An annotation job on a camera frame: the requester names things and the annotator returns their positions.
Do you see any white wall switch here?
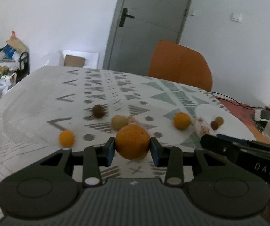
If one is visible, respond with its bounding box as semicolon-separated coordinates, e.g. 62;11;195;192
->
230;12;242;22

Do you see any dark brown round fruit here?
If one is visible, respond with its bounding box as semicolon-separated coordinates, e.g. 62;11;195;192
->
92;105;105;119

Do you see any small kumquat orange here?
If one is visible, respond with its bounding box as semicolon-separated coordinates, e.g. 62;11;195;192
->
58;130;75;147

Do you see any white power adapter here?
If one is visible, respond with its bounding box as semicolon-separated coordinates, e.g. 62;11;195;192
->
254;109;270;122

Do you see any white foam board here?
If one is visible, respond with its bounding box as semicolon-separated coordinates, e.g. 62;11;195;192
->
60;50;99;69

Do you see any red orange patterned mat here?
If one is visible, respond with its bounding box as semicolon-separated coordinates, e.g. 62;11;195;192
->
217;97;270;144

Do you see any large orange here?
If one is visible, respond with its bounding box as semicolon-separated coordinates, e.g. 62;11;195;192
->
115;124;150;160

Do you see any tan longan fruit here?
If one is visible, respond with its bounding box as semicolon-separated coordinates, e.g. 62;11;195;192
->
111;115;128;131

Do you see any pile of bags clutter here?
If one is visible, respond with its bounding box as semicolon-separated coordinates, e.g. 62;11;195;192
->
0;31;30;98

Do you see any black door handle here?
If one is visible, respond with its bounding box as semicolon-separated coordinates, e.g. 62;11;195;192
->
119;8;135;27

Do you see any patterned white tablecloth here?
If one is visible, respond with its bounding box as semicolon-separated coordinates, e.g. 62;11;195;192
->
0;65;234;226

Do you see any cardboard box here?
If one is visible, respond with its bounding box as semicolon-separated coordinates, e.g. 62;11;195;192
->
64;55;85;68

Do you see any orange chair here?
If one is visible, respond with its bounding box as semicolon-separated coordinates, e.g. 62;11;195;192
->
148;40;212;92

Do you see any brown longan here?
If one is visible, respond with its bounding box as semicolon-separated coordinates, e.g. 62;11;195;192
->
215;116;224;126

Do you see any grey door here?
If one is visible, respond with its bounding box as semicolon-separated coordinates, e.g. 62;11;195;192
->
103;0;191;76

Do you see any black cable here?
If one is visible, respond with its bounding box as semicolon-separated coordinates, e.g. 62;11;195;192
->
211;91;270;121

